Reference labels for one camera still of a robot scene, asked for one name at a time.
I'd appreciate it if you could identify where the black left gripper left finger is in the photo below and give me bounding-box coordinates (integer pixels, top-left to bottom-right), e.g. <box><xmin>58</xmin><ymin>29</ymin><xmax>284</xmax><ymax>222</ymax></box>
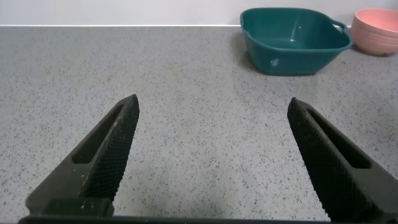
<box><xmin>25</xmin><ymin>94</ymin><xmax>140</xmax><ymax>215</ymax></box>

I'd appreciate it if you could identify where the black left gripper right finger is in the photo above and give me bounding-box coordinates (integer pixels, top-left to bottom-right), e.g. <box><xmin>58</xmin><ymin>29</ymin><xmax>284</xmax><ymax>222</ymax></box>
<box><xmin>287</xmin><ymin>96</ymin><xmax>398</xmax><ymax>224</ymax></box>

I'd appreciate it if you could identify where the pink ribbed bowl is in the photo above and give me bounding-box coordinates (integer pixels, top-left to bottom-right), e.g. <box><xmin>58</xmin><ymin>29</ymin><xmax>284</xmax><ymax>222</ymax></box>
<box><xmin>350</xmin><ymin>8</ymin><xmax>398</xmax><ymax>57</ymax></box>

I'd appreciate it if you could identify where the teal square plastic basin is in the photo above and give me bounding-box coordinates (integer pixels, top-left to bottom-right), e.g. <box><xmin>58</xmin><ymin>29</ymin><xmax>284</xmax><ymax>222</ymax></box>
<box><xmin>239</xmin><ymin>7</ymin><xmax>354</xmax><ymax>77</ymax></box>

